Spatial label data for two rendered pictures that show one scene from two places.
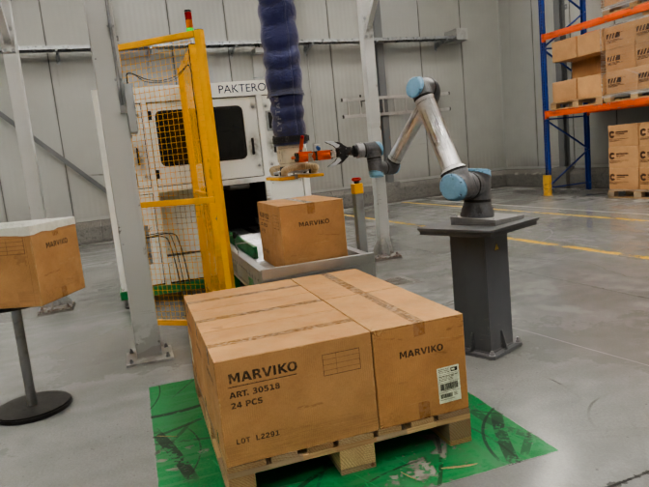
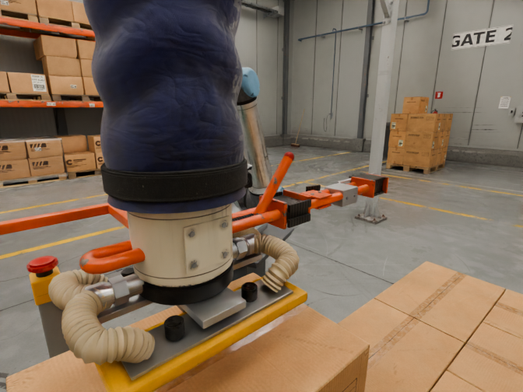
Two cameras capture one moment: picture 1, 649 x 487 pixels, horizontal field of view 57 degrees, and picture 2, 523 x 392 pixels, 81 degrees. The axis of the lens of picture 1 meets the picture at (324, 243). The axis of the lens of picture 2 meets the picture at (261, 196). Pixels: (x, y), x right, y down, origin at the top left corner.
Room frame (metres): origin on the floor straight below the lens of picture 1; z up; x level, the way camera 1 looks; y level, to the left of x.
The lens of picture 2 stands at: (3.90, 0.66, 1.43)
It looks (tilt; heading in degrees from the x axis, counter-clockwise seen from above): 16 degrees down; 247
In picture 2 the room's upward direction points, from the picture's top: straight up
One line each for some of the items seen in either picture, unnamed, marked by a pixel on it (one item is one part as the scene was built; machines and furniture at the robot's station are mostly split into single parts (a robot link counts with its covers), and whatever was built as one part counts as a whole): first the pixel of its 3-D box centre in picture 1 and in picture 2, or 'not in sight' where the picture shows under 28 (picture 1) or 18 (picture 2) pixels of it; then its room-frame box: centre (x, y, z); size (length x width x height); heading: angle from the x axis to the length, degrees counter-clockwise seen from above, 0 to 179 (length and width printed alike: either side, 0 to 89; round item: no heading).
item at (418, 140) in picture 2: not in sight; (419, 133); (-2.73, -4.99, 0.87); 1.21 x 1.02 x 1.74; 21
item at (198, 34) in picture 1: (171, 194); not in sight; (4.20, 1.03, 1.05); 0.87 x 0.10 x 2.10; 69
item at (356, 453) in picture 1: (312, 398); not in sight; (2.73, 0.13, 0.07); 1.20 x 1.00 x 0.14; 17
